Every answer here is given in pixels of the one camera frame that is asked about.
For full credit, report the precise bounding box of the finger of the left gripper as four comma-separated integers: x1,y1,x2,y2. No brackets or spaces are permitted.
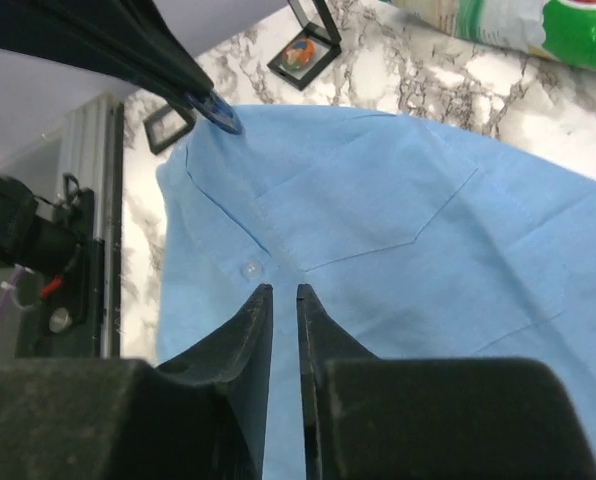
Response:
0,1,188,104
106,1,214,93

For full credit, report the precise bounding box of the blue round brooch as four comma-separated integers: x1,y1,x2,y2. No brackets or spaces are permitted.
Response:
186,90,243,135

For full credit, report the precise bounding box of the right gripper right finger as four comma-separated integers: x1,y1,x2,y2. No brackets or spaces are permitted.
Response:
297,284,596,479

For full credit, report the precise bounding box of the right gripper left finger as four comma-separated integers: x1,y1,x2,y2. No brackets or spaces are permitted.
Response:
0,284,273,479

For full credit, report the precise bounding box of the light blue shirt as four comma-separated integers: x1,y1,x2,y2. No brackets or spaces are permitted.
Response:
156,105,596,479

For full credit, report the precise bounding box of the green chips bag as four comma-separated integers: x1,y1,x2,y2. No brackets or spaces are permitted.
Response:
390,0,596,71

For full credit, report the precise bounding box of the orange round brooch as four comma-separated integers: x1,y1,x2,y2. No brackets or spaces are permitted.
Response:
282,38,315,71

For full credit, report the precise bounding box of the black double frame stand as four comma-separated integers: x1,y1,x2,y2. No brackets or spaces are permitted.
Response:
143,0,341,155

